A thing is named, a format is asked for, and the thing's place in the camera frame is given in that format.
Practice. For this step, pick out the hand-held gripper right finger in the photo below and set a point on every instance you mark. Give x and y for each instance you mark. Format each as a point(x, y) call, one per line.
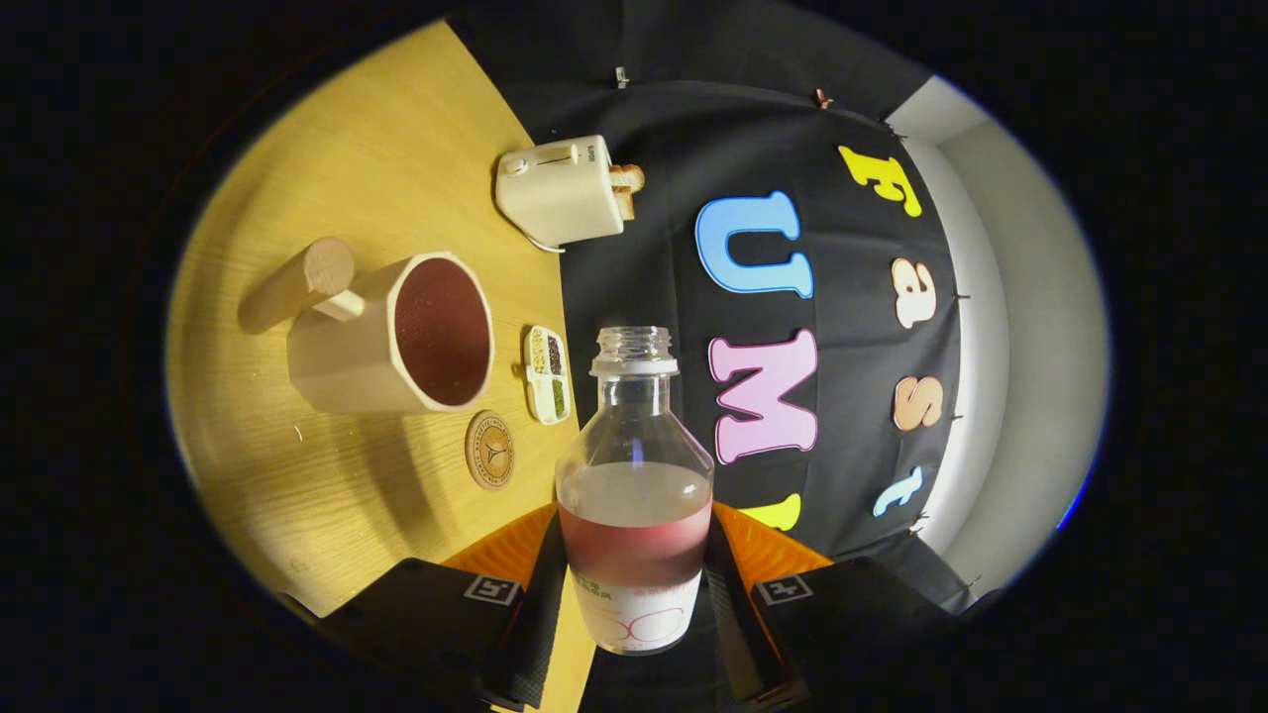
point(733, 634)

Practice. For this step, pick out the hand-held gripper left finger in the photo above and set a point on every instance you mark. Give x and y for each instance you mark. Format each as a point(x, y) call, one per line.
point(540, 634)

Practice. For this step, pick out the clear juice bottle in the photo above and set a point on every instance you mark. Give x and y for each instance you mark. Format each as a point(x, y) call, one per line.
point(634, 515)

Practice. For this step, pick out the round wooden coaster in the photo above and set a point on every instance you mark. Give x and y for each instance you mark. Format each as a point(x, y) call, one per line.
point(489, 451)

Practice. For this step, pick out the white divided condiment dish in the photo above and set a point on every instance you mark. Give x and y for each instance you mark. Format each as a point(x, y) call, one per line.
point(540, 391)

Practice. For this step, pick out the wooden table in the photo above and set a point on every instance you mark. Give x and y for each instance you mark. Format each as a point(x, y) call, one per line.
point(327, 495)

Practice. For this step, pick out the black backdrop cloth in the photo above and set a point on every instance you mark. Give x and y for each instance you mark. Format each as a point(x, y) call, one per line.
point(654, 287)

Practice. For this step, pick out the toast slice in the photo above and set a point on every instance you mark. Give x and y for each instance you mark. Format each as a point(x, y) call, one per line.
point(625, 205)
point(628, 178)

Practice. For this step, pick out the cream toaster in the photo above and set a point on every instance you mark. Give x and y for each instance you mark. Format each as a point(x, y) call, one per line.
point(560, 193)

